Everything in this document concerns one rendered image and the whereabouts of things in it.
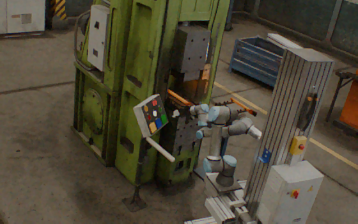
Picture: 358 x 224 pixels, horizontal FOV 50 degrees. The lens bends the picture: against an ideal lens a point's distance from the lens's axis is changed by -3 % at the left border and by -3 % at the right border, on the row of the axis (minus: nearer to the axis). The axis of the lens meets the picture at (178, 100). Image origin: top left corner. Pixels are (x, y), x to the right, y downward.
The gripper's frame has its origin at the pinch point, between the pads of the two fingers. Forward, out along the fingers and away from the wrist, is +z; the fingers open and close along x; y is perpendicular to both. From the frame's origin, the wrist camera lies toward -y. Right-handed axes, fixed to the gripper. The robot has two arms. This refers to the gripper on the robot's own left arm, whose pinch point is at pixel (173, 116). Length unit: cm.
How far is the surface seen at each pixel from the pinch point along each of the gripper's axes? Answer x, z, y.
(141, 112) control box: 29.0, 11.4, 15.1
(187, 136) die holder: -47, 21, -33
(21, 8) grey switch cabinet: -257, 438, 224
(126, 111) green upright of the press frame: -31, 75, 9
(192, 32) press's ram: -31, -26, 68
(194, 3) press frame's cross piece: -44, -30, 93
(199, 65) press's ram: -49, -15, 35
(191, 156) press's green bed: -61, 32, -60
